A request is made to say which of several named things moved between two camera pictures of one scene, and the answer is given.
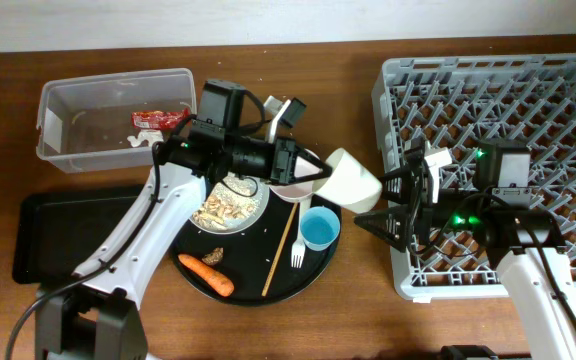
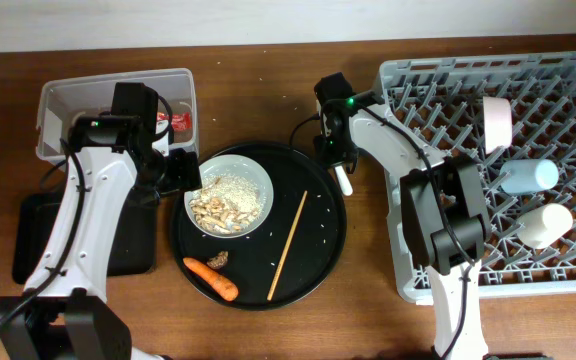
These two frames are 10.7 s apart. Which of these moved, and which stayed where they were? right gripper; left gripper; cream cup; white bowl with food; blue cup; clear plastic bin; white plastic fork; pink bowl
Moved: pink bowl; blue cup; right gripper; white plastic fork; cream cup; left gripper
Stayed: white bowl with food; clear plastic bin
